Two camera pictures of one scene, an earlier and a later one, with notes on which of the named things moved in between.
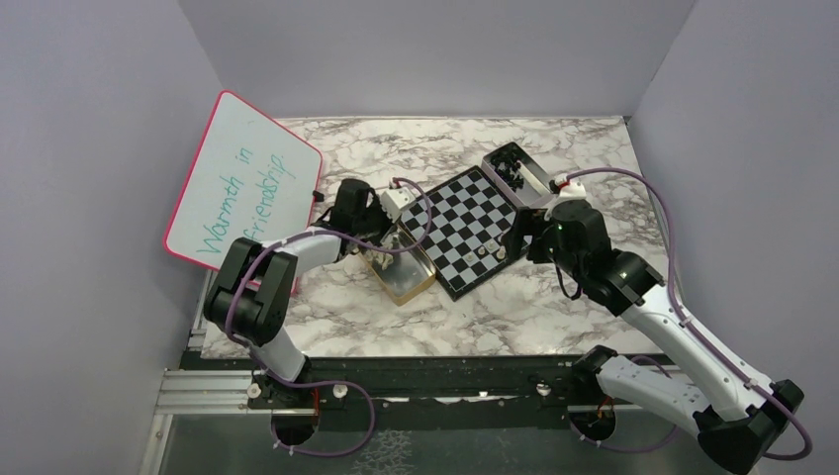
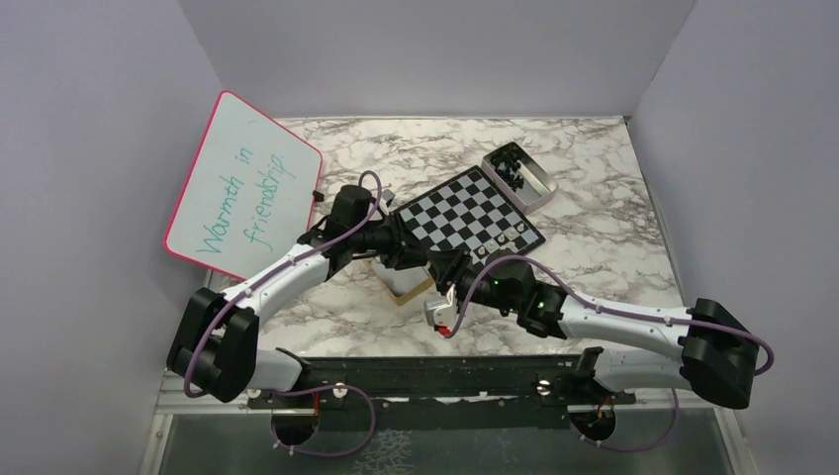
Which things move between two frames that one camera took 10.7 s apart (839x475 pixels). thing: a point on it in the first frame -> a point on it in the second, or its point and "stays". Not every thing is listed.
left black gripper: x=388 y=225 -> x=407 y=248
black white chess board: x=461 y=225 stays
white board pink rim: x=251 y=178 stays
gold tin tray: x=398 y=265 stays
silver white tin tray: x=518 y=175 stays
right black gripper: x=528 y=221 -> x=448 y=266
